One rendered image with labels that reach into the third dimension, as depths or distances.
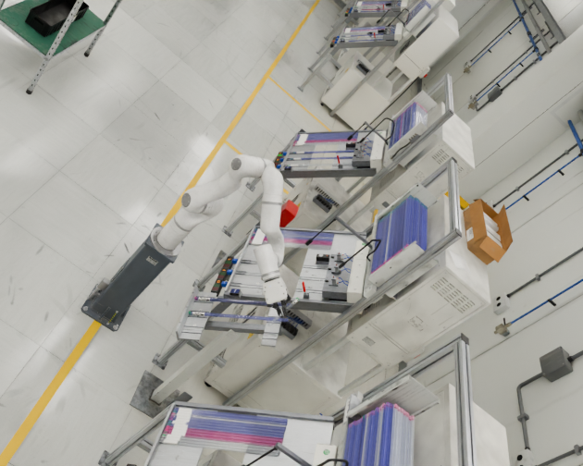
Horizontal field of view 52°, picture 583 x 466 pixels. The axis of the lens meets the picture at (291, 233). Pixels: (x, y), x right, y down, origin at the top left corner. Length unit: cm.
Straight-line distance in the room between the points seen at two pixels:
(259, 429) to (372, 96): 559
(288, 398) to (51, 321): 144
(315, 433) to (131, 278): 143
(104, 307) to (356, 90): 478
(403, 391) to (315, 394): 145
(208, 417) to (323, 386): 110
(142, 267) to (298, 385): 115
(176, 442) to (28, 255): 164
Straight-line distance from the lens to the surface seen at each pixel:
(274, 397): 380
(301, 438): 259
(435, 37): 739
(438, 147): 428
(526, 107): 607
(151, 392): 368
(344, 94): 766
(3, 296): 361
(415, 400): 235
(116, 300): 363
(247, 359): 361
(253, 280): 340
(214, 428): 267
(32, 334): 355
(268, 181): 271
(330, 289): 321
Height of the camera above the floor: 289
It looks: 32 degrees down
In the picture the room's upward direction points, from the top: 47 degrees clockwise
